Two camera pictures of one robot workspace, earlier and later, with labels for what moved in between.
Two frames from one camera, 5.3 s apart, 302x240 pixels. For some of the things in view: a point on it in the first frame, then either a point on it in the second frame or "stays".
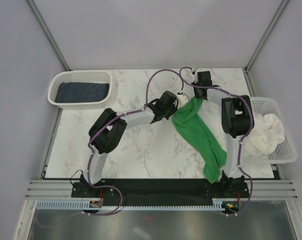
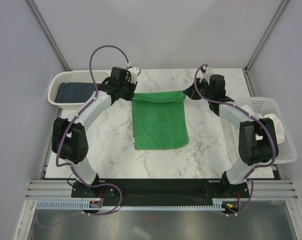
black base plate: [160, 189] stays
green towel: [194, 128] to [159, 120]
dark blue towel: [72, 91] stays
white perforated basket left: [79, 76] stays
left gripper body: [168, 112] to [128, 89]
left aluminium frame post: [48, 35] stays
